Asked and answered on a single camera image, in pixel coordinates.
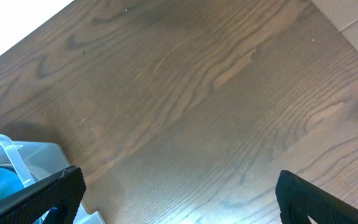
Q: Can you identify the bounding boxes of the clear plastic storage container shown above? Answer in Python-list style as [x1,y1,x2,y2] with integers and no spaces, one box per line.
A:
[0,133,107,224]

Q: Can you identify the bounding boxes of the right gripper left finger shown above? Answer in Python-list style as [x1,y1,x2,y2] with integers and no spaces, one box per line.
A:
[0,166,86,224]

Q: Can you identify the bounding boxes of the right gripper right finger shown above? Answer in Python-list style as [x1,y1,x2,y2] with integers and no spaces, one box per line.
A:
[275,170,358,224]

